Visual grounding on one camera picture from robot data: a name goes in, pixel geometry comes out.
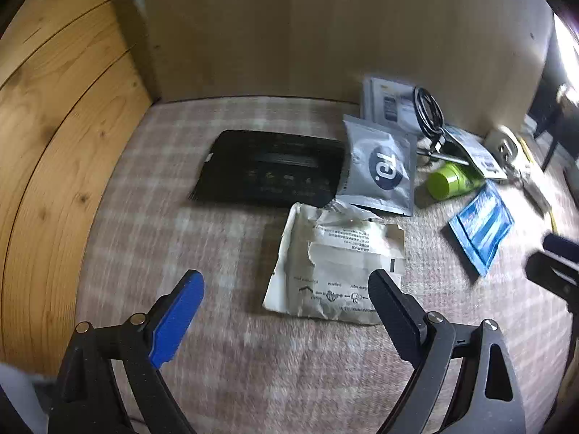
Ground blue sachet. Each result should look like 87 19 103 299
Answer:
449 180 515 278

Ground clear plastic box with leaflet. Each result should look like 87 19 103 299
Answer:
360 75 428 129

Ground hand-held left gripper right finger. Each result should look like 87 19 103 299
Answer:
368 269 528 434

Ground beige cardboard board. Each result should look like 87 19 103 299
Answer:
138 0 558 145

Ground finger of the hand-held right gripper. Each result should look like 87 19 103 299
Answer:
544 234 579 260
526 253 579 312

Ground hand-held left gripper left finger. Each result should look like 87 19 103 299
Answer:
47 269 206 434

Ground white leaflet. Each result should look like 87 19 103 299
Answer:
443 125 508 180

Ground dark furniture frame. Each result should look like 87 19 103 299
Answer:
527 45 579 170

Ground green tube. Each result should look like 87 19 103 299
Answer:
427 164 485 200

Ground torn white paper packet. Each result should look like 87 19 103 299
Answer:
263 202 406 326

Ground black pouch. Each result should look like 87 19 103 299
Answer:
187 129 348 209

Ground grey sachet with round logo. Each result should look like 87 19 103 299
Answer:
335 115 418 217

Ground white charger plug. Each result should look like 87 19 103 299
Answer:
485 125 525 170

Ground black usb cable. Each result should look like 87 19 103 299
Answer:
413 86 447 152

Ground plaid cloth covered desktop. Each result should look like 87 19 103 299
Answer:
75 96 579 434

